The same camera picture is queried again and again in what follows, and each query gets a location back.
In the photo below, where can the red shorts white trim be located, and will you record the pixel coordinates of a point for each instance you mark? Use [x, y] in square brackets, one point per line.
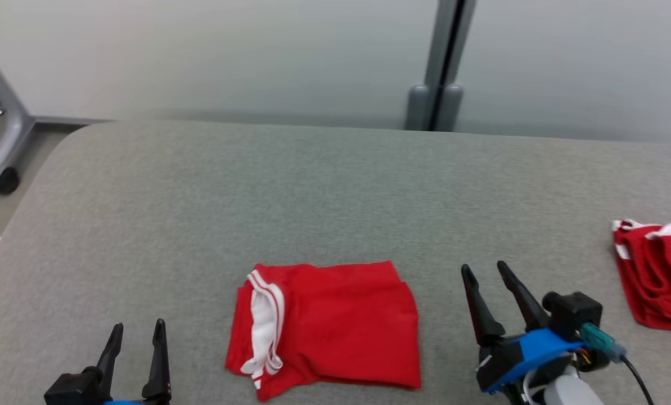
[661, 281]

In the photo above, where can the grey partition bottom rail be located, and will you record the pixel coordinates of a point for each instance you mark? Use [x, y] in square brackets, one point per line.
[71, 120]

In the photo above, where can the wrist camera blue bracket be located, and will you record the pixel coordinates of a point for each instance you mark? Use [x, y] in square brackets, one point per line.
[71, 391]
[543, 343]

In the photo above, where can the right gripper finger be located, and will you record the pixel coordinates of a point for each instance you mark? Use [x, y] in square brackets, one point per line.
[526, 306]
[481, 315]

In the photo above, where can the left wrist camera blue bracket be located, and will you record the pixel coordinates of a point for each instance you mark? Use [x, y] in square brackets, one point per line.
[71, 391]

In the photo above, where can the grey partition post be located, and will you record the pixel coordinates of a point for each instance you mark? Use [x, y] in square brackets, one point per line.
[442, 56]

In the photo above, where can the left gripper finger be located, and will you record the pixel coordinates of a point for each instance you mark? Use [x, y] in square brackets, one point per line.
[160, 365]
[110, 354]

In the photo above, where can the grey fabric padded bench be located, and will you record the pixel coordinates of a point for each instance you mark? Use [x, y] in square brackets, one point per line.
[313, 197]

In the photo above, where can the grey stand leg black castor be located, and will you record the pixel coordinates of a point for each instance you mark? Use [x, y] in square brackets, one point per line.
[9, 129]

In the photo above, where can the red jersey white side panels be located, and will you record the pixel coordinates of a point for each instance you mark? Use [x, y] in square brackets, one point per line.
[341, 326]

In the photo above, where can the right wrist camera blue bracket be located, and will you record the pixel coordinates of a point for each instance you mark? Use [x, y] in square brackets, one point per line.
[543, 343]

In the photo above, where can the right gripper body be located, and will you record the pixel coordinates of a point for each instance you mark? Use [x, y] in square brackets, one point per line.
[498, 357]

